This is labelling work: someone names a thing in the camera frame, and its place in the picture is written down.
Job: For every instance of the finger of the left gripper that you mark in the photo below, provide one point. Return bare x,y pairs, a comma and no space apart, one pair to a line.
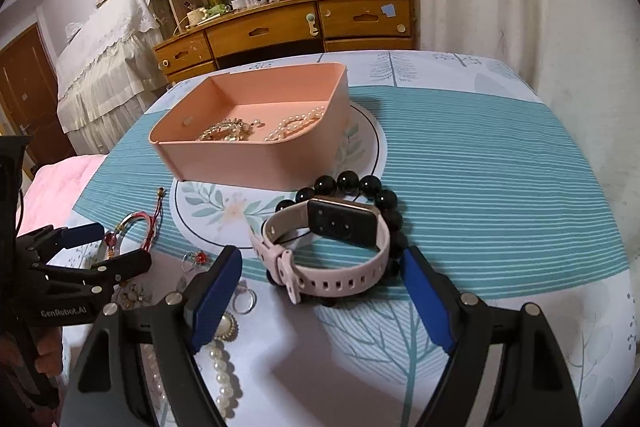
45,243
53,286

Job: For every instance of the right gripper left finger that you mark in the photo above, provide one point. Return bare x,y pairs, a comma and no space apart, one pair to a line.
108,384

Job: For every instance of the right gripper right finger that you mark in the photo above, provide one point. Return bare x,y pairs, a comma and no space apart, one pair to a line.
533,386

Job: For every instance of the oval white gem brooch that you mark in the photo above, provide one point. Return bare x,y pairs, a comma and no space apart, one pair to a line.
227,329

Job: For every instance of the gold rhinestone hair comb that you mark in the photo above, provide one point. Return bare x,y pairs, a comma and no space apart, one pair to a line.
230,130

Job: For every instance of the pink smart watch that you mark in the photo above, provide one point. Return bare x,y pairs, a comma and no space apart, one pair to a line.
326,247

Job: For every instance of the flower brooch gold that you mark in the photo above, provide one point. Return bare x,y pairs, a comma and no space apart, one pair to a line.
132,295

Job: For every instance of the short pearl strand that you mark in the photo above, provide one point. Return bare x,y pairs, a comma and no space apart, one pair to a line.
222,388

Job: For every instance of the brown wooden door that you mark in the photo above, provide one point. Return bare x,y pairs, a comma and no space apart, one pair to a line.
29,92

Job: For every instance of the white lace covered furniture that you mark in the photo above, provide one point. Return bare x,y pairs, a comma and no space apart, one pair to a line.
108,75

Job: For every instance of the pink plastic tray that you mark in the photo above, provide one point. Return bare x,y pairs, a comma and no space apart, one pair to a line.
275,128

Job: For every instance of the white patterned curtain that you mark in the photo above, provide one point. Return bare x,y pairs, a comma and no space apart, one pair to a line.
580,56

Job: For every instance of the silver ring red stone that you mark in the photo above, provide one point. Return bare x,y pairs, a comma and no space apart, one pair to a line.
192,261

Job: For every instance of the silver ring pink stone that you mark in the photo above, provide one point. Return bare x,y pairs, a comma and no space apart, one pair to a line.
244,299

